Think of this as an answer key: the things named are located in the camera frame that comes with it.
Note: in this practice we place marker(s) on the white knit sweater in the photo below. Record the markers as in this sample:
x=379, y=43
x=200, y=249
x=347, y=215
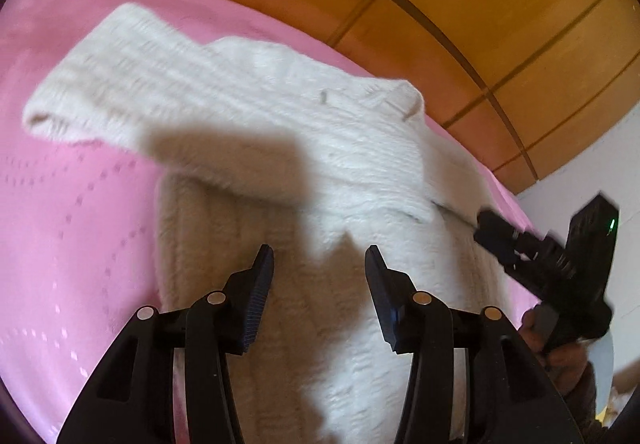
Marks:
x=280, y=149

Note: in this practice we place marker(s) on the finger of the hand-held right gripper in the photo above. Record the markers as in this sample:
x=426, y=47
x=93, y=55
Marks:
x=497, y=224
x=495, y=251

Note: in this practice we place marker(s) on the person's right hand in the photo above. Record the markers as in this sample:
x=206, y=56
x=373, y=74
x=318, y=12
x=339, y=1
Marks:
x=565, y=364

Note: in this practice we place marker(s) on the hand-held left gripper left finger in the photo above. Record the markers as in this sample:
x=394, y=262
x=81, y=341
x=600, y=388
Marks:
x=256, y=294

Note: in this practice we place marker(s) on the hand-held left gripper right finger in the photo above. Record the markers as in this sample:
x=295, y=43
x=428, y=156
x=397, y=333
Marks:
x=382, y=289

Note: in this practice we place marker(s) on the person's right forearm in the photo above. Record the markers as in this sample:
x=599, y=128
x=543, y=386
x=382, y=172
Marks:
x=585, y=399

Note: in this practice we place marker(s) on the pink dotted blanket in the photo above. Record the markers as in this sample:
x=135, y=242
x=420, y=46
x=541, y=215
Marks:
x=75, y=224

